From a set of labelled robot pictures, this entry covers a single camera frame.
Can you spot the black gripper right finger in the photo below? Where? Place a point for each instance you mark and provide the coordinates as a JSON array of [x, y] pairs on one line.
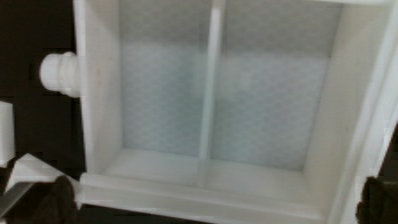
[[378, 207]]

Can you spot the white cabinet body box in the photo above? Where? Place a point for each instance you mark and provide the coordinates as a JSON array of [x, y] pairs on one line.
[[239, 95]]

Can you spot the white U-shaped table fence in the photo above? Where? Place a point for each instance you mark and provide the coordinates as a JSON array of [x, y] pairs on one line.
[[6, 133]]

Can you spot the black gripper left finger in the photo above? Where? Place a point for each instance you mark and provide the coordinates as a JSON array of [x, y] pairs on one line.
[[38, 203]]

